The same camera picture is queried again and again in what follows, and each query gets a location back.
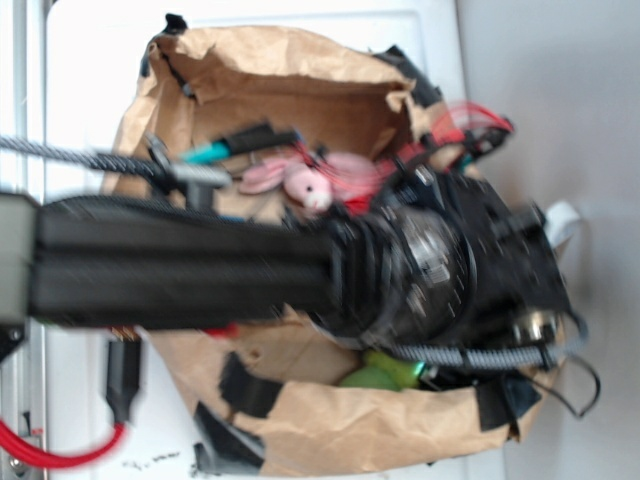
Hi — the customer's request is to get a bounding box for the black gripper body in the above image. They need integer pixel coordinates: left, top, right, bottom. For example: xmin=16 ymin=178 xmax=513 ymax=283
xmin=389 ymin=166 xmax=571 ymax=350

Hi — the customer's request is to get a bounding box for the green plush animal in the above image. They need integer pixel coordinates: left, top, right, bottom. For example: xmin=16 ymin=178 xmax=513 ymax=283
xmin=338 ymin=350 xmax=425 ymax=392

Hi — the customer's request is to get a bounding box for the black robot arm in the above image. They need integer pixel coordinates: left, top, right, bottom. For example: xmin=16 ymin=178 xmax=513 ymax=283
xmin=1 ymin=166 xmax=572 ymax=350

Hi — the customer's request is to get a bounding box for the pink plush bunny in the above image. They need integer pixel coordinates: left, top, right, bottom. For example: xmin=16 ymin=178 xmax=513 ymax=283
xmin=239 ymin=152 xmax=384 ymax=217

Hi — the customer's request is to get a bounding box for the brown paper bag bin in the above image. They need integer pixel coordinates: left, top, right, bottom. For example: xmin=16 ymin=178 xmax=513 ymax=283
xmin=114 ymin=26 xmax=558 ymax=477

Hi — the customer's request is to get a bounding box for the red wire bundle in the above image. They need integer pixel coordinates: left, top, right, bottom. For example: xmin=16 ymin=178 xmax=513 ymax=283
xmin=429 ymin=99 xmax=516 ymax=146

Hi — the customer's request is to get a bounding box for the braided grey cable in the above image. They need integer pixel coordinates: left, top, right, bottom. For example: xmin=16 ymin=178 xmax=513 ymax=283
xmin=0 ymin=134 xmax=231 ymax=186

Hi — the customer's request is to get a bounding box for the aluminium frame rail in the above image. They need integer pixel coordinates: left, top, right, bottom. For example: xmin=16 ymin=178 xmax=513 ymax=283
xmin=0 ymin=0 xmax=51 ymax=480

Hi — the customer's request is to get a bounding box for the black mounting bracket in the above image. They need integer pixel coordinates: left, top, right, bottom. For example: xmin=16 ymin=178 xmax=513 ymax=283
xmin=0 ymin=325 xmax=25 ymax=362

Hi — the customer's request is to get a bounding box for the red sleeved cable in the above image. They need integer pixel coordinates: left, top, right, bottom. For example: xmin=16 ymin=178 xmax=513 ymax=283
xmin=0 ymin=422 xmax=131 ymax=470

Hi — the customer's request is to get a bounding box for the silver corner bracket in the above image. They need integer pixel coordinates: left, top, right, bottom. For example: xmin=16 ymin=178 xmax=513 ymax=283
xmin=1 ymin=447 xmax=47 ymax=480

